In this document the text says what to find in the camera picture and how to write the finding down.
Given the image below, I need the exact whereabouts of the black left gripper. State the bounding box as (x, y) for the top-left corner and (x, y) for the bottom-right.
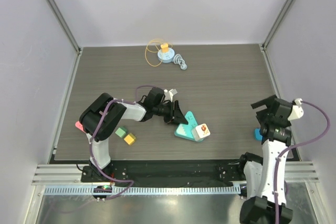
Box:
(152, 100), (187, 126)

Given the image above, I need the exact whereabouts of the teal triangular power socket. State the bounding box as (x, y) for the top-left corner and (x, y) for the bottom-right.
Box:
(174, 111), (204, 142)

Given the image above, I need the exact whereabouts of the blue plug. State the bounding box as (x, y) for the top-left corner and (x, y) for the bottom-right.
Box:
(254, 128), (263, 141)

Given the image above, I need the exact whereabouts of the yellow cube plug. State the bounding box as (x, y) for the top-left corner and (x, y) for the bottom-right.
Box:
(123, 133), (137, 146)

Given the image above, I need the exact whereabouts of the green cube plug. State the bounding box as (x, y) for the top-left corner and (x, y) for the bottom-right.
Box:
(115, 127), (128, 138)

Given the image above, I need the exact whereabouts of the pink triangular power socket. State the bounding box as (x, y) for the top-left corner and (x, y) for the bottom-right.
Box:
(75, 121), (85, 132)

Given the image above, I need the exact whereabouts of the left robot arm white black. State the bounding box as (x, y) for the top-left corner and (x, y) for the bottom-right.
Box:
(79, 87), (188, 182)

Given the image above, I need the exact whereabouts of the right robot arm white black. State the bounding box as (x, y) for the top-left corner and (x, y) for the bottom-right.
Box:
(236, 95), (293, 223)

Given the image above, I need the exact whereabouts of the white cube plug with sticker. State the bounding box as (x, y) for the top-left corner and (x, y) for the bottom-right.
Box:
(192, 124), (211, 142)

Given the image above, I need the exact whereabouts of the round light blue power strip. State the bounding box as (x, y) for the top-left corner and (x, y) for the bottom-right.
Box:
(157, 48), (175, 63)

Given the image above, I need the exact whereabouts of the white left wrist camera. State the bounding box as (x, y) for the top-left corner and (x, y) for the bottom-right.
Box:
(164, 89), (177, 102)

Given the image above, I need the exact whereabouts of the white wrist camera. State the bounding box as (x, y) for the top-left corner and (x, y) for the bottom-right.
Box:
(164, 89), (177, 102)
(288, 98), (304, 121)

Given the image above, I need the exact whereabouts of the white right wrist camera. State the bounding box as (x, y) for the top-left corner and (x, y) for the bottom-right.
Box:
(288, 98), (304, 121)

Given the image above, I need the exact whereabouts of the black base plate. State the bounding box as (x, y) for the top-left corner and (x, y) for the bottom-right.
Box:
(82, 159), (245, 183)

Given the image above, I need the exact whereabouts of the slotted cable duct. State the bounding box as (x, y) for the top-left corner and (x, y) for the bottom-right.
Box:
(44, 185), (241, 197)

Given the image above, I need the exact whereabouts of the yellow charging cable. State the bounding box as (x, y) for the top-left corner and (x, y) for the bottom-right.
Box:
(144, 38), (174, 67)

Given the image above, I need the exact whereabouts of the aluminium frame rail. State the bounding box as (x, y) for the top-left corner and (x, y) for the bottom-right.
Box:
(30, 0), (82, 56)

